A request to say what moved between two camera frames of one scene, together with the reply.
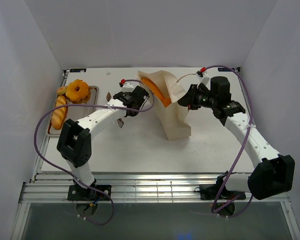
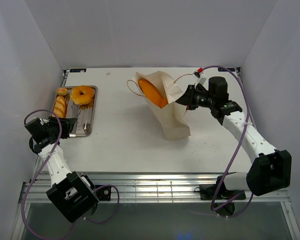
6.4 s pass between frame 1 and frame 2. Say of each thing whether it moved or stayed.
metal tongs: moved
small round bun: stayed
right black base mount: stayed
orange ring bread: moved
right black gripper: stayed
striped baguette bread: stayed
